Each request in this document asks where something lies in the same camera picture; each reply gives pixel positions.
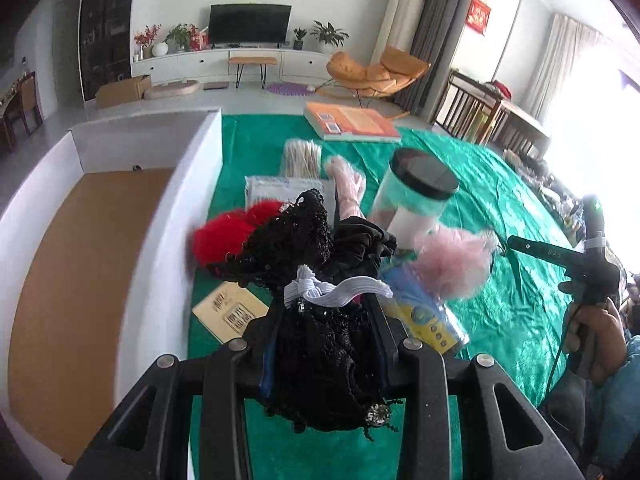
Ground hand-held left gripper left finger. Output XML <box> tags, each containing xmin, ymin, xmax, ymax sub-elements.
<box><xmin>67</xmin><ymin>304</ymin><xmax>282</xmax><ymax>480</ymax></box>

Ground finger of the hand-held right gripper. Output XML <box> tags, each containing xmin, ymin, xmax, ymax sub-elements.
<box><xmin>506</xmin><ymin>235</ymin><xmax>543</xmax><ymax>258</ymax></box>

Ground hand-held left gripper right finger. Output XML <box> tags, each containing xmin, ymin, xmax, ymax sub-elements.
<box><xmin>366</xmin><ymin>300</ymin><xmax>586</xmax><ymax>480</ymax></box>

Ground black sequined garment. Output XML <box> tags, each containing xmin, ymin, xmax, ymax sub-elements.
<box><xmin>222</xmin><ymin>189</ymin><xmax>406</xmax><ymax>443</ymax></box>

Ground large white cardboard box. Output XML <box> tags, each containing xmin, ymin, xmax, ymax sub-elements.
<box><xmin>0</xmin><ymin>109</ymin><xmax>224</xmax><ymax>480</ymax></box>

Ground person's right forearm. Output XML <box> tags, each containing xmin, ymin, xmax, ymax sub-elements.
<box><xmin>585</xmin><ymin>330</ymin><xmax>640</xmax><ymax>472</ymax></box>

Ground person's right hand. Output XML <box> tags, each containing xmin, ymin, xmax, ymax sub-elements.
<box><xmin>570</xmin><ymin>297</ymin><xmax>629</xmax><ymax>386</ymax></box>

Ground yellow and blue packet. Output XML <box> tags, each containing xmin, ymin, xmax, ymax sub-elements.
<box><xmin>382</xmin><ymin>262</ymin><xmax>471</xmax><ymax>358</ymax></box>

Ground green tablecloth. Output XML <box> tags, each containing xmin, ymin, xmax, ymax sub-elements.
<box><xmin>187</xmin><ymin>114</ymin><xmax>608</xmax><ymax>480</ymax></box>

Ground pink mesh bath pouf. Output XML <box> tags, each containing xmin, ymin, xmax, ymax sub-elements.
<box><xmin>414</xmin><ymin>225</ymin><xmax>501</xmax><ymax>301</ymax></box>

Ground small kraft paper box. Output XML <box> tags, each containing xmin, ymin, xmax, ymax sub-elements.
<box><xmin>192</xmin><ymin>280</ymin><xmax>271</xmax><ymax>345</ymax></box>

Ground white elastic band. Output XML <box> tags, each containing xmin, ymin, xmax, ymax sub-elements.
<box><xmin>284</xmin><ymin>266</ymin><xmax>393</xmax><ymax>308</ymax></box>

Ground black cloth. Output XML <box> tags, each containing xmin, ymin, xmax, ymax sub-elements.
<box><xmin>332</xmin><ymin>216</ymin><xmax>399</xmax><ymax>281</ymax></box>

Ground clear jar with black lid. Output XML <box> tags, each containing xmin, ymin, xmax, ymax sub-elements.
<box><xmin>370</xmin><ymin>147</ymin><xmax>460</xmax><ymax>251</ymax></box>

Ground wooden table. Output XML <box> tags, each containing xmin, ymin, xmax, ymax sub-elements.
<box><xmin>480</xmin><ymin>97</ymin><xmax>551</xmax><ymax>157</ymax></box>

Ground red fluffy ball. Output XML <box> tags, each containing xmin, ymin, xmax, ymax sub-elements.
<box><xmin>191</xmin><ymin>200</ymin><xmax>286</xmax><ymax>265</ymax></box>

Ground person's leg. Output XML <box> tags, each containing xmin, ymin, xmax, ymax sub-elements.
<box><xmin>541</xmin><ymin>385</ymin><xmax>602</xmax><ymax>467</ymax></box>

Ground dark wooden chair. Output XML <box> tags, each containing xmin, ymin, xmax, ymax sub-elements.
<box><xmin>432</xmin><ymin>70</ymin><xmax>506</xmax><ymax>144</ymax></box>

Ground pink gloves in clear bag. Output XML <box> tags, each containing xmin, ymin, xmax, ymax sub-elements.
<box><xmin>324</xmin><ymin>155</ymin><xmax>370</xmax><ymax>222</ymax></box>

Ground white curtain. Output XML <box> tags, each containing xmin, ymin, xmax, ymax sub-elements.
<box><xmin>520</xmin><ymin>12</ymin><xmax>607</xmax><ymax>122</ymax></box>

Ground grey parcel bag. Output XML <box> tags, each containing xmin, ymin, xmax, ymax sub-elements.
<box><xmin>244</xmin><ymin>175</ymin><xmax>337</xmax><ymax>211</ymax></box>

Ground orange book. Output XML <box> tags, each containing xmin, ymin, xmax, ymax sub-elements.
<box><xmin>304</xmin><ymin>101</ymin><xmax>403</xmax><ymax>143</ymax></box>

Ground beige sticks bundle in bag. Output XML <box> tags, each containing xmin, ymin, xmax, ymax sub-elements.
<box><xmin>280</xmin><ymin>139</ymin><xmax>323</xmax><ymax>179</ymax></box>

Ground orange lounge chair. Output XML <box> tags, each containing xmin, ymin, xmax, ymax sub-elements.
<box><xmin>315</xmin><ymin>45</ymin><xmax>432</xmax><ymax>121</ymax></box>

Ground grey curtain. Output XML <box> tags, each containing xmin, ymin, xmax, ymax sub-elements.
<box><xmin>395</xmin><ymin>0</ymin><xmax>485</xmax><ymax>121</ymax></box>

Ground white standing air conditioner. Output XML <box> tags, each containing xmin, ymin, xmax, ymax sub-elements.
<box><xmin>371</xmin><ymin>0</ymin><xmax>430</xmax><ymax>67</ymax></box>

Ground purple round mat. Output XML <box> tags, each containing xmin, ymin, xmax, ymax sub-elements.
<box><xmin>265</xmin><ymin>82</ymin><xmax>316</xmax><ymax>96</ymax></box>

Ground large green potted plant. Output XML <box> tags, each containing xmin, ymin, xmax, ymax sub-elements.
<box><xmin>310</xmin><ymin>21</ymin><xmax>350</xmax><ymax>54</ymax></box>

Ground beige cat scratcher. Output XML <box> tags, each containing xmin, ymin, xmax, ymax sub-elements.
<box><xmin>144</xmin><ymin>80</ymin><xmax>201</xmax><ymax>100</ymax></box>

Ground wooden bench with metal legs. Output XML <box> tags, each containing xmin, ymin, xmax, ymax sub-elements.
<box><xmin>228</xmin><ymin>56</ymin><xmax>278</xmax><ymax>89</ymax></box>

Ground brown cardboard box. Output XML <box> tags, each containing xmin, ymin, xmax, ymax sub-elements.
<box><xmin>95</xmin><ymin>74</ymin><xmax>152</xmax><ymax>109</ymax></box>

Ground white television cabinet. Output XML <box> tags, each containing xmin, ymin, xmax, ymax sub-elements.
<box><xmin>131</xmin><ymin>47</ymin><xmax>341</xmax><ymax>86</ymax></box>

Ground black television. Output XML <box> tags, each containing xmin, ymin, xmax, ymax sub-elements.
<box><xmin>207</xmin><ymin>4</ymin><xmax>293</xmax><ymax>51</ymax></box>

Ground leafy potted plant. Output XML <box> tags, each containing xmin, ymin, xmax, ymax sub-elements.
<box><xmin>165</xmin><ymin>23</ymin><xmax>198</xmax><ymax>54</ymax></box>

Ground red flowers in vase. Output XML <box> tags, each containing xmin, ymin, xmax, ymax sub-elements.
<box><xmin>134</xmin><ymin>24</ymin><xmax>162</xmax><ymax>59</ymax></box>

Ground brown wooden chair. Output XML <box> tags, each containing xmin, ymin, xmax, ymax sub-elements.
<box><xmin>2</xmin><ymin>71</ymin><xmax>44</xmax><ymax>137</ymax></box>

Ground black cable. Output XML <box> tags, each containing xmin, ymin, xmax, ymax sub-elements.
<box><xmin>546</xmin><ymin>304</ymin><xmax>582</xmax><ymax>397</ymax></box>

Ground red wall hanging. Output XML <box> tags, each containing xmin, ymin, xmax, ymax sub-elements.
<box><xmin>465</xmin><ymin>0</ymin><xmax>490</xmax><ymax>36</ymax></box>

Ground black wall cabinet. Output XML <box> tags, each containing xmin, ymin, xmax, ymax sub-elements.
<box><xmin>79</xmin><ymin>0</ymin><xmax>139</xmax><ymax>104</ymax></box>

